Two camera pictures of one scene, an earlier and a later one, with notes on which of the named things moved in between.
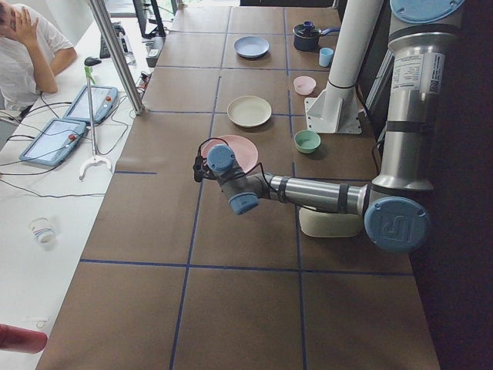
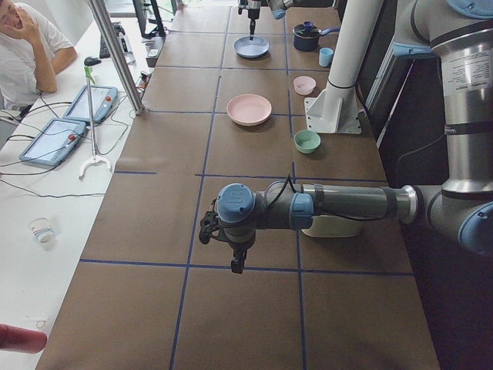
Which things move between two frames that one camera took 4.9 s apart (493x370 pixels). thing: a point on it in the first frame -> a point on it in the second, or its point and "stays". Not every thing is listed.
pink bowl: x=304 y=85 stays
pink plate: x=244 y=150 -> x=249 y=108
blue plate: x=251 y=46 stays
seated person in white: x=34 y=49 stays
